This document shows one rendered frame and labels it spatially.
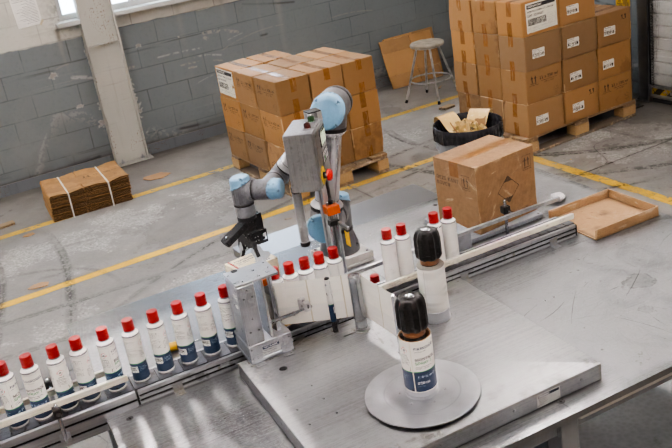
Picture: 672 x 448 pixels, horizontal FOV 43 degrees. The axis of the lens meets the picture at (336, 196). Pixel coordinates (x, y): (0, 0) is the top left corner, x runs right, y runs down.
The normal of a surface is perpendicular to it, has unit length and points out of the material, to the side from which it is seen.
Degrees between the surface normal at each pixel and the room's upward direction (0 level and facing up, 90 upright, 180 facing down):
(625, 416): 1
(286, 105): 88
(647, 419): 1
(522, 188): 90
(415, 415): 0
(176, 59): 90
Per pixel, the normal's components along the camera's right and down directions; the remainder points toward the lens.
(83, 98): 0.48, 0.25
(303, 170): -0.15, 0.37
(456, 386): -0.15, -0.92
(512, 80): -0.85, 0.28
